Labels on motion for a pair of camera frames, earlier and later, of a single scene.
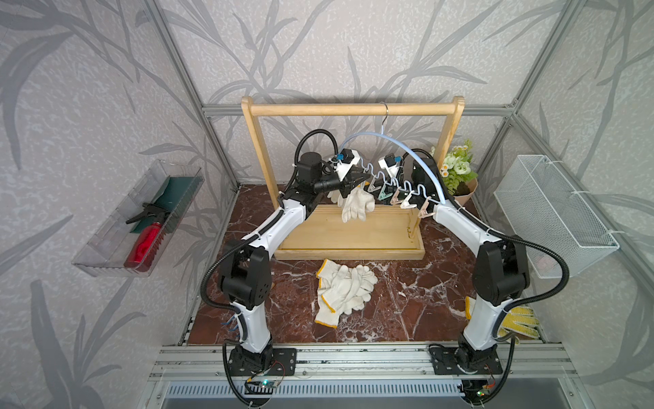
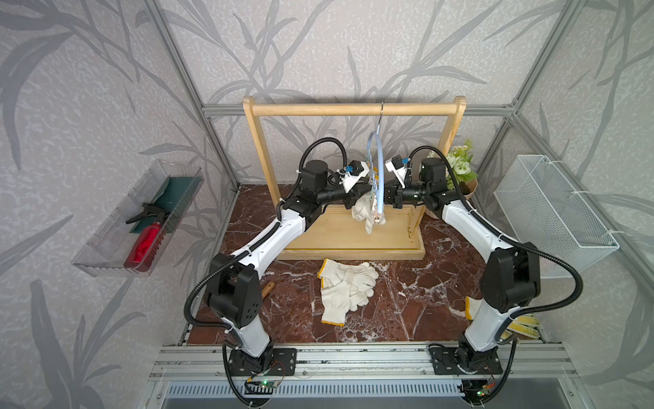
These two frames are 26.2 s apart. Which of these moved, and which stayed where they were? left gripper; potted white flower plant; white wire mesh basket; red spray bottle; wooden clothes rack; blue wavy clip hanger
Moved: left gripper; blue wavy clip hanger
Stayed: white wire mesh basket; potted white flower plant; red spray bottle; wooden clothes rack
